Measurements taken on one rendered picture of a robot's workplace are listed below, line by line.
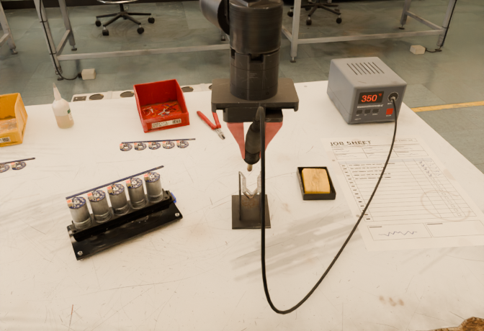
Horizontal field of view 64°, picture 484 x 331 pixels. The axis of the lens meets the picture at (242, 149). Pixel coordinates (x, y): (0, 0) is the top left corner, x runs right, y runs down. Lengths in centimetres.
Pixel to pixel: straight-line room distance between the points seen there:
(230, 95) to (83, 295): 32
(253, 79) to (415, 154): 47
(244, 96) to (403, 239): 33
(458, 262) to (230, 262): 32
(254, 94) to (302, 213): 26
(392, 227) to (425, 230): 5
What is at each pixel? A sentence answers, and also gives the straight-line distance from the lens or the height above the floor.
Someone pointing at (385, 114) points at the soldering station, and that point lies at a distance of 89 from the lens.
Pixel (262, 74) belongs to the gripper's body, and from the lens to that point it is 43.
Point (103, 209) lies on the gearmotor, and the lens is 61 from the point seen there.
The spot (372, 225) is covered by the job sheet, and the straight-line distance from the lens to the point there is 64.
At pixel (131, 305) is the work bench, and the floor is 75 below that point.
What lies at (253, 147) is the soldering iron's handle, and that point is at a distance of 47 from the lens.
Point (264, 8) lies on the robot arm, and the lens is 41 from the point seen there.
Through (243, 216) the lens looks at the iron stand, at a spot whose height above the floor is 75.
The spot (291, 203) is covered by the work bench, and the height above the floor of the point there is 75.
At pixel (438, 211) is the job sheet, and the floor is 75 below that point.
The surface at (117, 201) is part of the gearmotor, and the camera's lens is 61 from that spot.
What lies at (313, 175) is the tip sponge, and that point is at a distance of 69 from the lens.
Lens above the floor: 119
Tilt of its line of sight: 35 degrees down
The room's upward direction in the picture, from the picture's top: straight up
